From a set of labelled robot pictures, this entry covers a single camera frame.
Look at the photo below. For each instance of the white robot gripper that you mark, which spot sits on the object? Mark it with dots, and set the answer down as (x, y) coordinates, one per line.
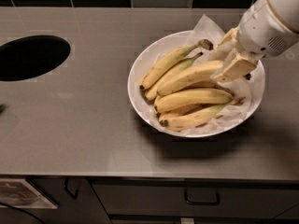
(263, 32)

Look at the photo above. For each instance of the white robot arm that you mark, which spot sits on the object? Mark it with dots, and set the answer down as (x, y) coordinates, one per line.
(266, 29)

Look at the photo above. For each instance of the white round bowl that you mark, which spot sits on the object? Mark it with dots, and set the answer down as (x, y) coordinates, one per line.
(146, 62)

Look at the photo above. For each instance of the short hidden yellow banana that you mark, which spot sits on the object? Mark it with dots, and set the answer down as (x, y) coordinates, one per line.
(179, 111)

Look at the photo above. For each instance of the white paper liner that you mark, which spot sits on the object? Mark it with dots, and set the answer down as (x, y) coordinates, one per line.
(211, 28)

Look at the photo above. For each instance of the grey cabinet drawer front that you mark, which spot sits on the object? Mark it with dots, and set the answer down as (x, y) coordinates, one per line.
(169, 201)

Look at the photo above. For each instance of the black round counter hole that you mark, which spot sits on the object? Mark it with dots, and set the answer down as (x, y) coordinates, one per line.
(32, 56)

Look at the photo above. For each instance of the grey cabinet door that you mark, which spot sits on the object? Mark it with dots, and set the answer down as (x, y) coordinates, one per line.
(86, 209)

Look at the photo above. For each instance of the paper sheet on cabinet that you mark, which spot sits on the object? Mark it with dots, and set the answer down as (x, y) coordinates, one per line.
(21, 193)

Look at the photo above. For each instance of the black drawer handle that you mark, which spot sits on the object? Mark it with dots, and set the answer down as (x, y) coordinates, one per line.
(200, 198)

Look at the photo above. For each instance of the black cabinet door handle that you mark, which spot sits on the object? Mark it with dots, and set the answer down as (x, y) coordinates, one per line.
(71, 188)

